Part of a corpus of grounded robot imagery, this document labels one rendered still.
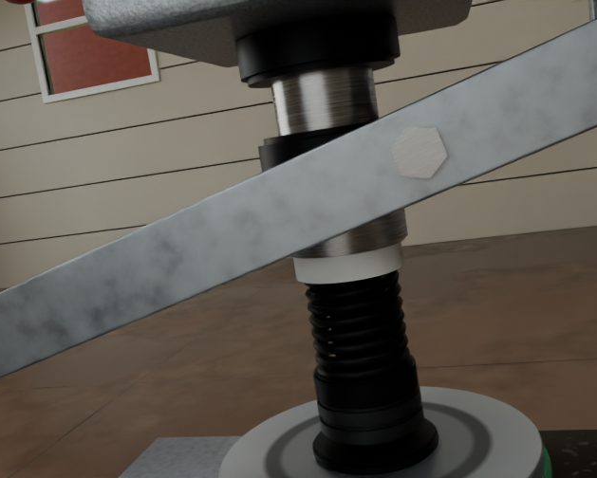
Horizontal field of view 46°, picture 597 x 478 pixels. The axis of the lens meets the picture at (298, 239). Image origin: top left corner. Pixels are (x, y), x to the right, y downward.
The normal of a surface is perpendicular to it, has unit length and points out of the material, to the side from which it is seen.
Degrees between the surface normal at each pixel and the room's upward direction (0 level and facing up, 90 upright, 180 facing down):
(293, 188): 90
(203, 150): 90
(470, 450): 0
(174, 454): 0
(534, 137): 90
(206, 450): 0
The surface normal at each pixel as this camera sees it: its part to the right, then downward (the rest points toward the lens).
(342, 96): 0.28, 0.09
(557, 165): -0.27, 0.18
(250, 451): -0.15, -0.98
